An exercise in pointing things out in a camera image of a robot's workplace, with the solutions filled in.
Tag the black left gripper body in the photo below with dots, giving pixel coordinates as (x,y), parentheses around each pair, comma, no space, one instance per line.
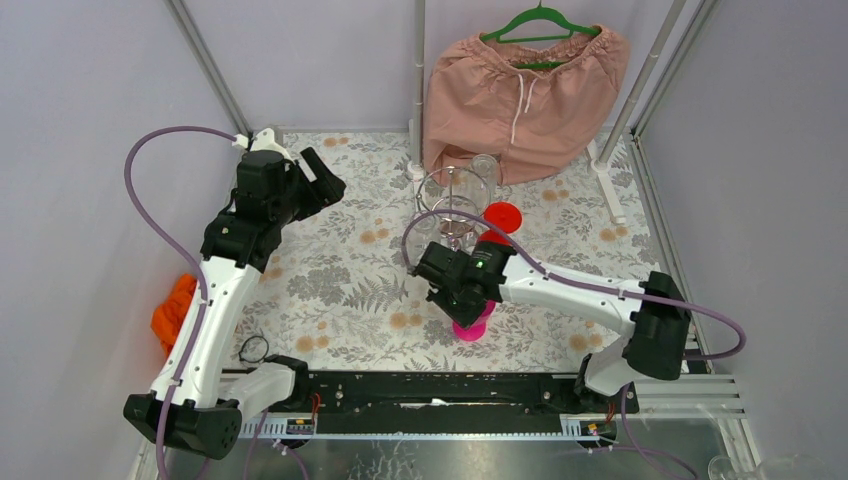
(308,187)

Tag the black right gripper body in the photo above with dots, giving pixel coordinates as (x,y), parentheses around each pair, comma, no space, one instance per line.
(458,307)

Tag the pink wine glass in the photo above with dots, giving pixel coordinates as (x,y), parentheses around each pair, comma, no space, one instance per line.
(476,330)

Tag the chrome wine glass rack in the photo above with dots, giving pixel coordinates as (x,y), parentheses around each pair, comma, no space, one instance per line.
(457,189)

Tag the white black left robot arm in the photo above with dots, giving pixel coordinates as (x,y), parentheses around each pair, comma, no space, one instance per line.
(187,407)

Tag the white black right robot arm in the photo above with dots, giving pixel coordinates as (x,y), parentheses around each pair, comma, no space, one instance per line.
(649,316)

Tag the clear wine glass front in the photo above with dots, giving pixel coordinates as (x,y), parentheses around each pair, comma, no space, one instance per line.
(420,236)

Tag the clear wine glass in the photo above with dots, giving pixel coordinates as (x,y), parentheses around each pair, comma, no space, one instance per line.
(487,167)
(420,236)

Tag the red wine glass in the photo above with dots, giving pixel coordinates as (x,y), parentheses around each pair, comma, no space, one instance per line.
(501,220)

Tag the clear wine glass back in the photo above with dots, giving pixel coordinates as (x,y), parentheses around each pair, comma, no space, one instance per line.
(487,167)

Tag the orange cloth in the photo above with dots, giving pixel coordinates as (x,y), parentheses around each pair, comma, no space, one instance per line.
(168,317)

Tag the pink shorts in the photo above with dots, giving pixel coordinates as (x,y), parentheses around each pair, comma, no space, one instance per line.
(534,110)

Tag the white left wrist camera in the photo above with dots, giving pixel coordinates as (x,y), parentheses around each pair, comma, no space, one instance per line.
(264,140)

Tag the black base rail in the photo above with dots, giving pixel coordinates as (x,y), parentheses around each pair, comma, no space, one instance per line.
(417,402)

